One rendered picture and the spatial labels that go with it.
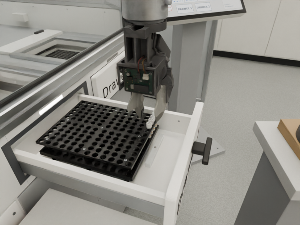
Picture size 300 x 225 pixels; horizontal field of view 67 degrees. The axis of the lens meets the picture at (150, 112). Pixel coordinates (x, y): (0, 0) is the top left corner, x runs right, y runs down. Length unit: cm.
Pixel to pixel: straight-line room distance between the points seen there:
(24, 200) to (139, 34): 45
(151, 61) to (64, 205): 38
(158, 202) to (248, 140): 163
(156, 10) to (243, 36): 304
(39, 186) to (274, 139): 67
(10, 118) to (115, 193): 25
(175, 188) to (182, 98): 123
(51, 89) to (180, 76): 102
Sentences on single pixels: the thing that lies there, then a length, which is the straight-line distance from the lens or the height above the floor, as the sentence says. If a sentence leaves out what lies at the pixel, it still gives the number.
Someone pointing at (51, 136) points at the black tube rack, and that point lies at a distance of 54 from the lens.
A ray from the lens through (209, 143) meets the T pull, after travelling 48.
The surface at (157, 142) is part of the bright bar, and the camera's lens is 56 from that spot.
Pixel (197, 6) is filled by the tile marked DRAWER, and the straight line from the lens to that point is 130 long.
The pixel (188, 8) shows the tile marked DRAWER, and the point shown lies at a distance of 126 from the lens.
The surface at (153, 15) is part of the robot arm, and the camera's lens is 37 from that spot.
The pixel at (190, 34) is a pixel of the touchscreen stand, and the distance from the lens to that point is 140.
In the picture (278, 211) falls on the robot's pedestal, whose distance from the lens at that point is 85.
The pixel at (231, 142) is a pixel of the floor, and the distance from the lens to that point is 192.
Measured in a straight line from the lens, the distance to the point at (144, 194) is 41.
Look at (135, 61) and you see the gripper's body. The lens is 38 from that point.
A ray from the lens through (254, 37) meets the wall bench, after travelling 339.
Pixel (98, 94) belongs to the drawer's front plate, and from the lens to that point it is 72.
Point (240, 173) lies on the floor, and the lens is 171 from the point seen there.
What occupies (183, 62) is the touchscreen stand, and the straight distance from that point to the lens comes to 144.
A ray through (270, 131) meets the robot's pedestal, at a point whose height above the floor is 76.
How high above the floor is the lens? 123
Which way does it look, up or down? 35 degrees down
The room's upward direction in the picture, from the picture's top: straight up
